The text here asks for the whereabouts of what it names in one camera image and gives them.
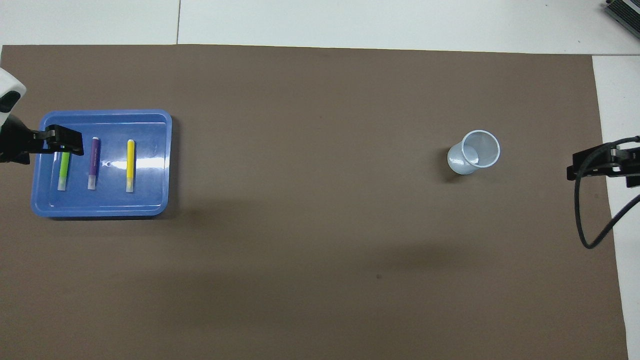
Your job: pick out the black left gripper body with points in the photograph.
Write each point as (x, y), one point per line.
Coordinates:
(15, 142)

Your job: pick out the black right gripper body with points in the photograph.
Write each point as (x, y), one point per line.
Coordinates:
(627, 160)

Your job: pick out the purple marker pen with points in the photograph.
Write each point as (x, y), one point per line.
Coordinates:
(93, 165)

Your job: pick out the yellow marker pen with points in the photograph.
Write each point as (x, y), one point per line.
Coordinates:
(130, 165)

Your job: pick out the green marker pen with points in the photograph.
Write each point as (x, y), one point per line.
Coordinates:
(63, 172)

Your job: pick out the blue plastic tray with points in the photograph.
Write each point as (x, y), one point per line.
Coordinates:
(150, 200)

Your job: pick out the translucent plastic cup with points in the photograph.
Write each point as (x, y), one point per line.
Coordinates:
(472, 160)

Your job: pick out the grey ribbed device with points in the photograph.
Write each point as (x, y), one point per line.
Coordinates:
(625, 12)

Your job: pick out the brown table mat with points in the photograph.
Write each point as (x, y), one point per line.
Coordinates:
(320, 225)

